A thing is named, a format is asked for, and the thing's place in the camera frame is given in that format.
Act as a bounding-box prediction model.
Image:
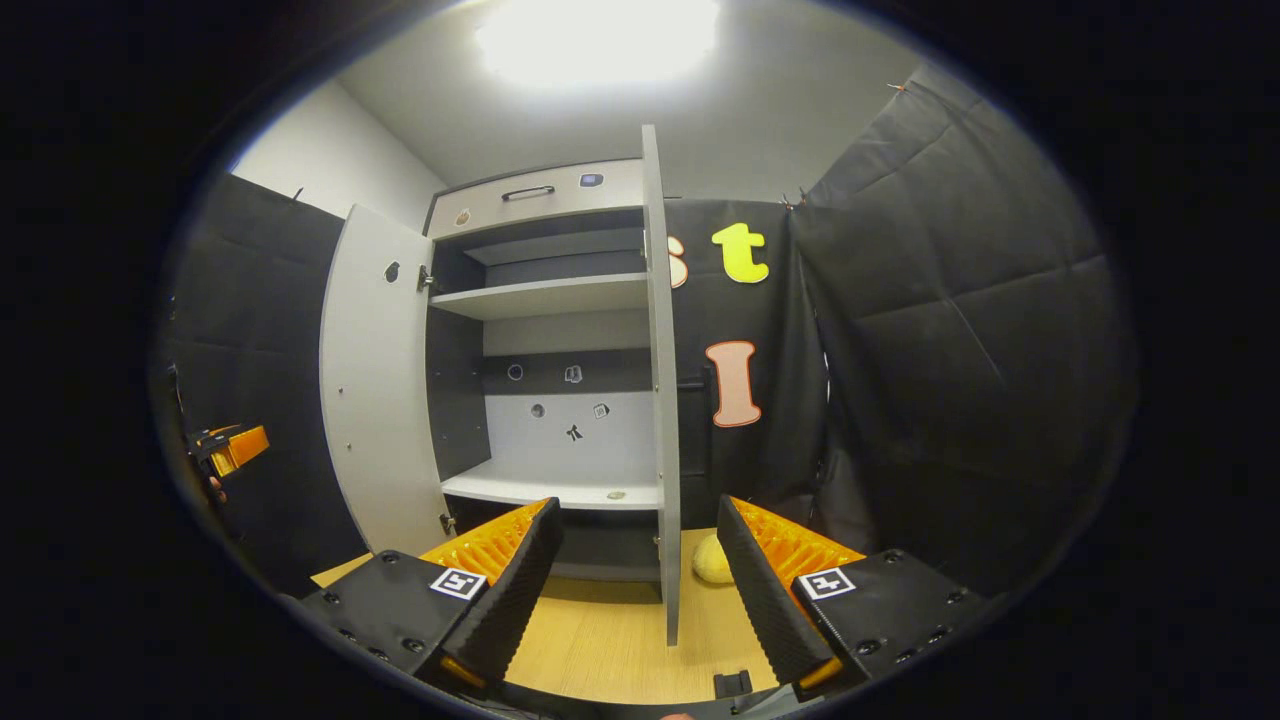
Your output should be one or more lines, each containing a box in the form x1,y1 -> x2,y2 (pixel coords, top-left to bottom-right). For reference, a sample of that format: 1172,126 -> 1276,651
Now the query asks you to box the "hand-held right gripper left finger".
298,497 -> 566,701

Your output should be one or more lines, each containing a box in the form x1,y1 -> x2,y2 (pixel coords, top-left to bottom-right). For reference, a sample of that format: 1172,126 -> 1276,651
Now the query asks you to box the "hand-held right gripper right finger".
716,493 -> 996,704

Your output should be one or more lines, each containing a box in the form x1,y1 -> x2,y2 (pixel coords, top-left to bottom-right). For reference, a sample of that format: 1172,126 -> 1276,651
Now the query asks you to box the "grey shoe cabinet door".
318,203 -> 456,559
640,125 -> 684,648

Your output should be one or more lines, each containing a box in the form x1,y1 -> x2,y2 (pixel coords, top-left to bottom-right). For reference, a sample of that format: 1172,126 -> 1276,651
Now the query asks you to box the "black door handle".
677,365 -> 717,479

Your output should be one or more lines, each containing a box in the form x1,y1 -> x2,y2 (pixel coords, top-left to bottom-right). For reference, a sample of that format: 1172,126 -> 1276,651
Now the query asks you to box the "grey double-door shoe cabinet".
425,158 -> 666,586

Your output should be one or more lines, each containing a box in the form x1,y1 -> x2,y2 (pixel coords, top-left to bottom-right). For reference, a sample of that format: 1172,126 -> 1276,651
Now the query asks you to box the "grey cabinet shelf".
463,227 -> 647,268
440,458 -> 664,512
430,272 -> 651,322

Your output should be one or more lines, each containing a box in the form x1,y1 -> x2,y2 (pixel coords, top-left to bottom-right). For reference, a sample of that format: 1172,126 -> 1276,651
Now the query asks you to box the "yellow round sponge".
692,533 -> 736,586

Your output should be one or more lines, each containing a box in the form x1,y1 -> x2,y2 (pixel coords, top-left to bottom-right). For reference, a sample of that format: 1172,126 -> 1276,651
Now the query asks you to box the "black backdrop cloth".
160,65 -> 1136,601

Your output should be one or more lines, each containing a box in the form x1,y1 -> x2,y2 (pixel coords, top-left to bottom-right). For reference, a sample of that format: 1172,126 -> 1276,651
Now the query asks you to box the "large ceiling light panel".
472,0 -> 723,89

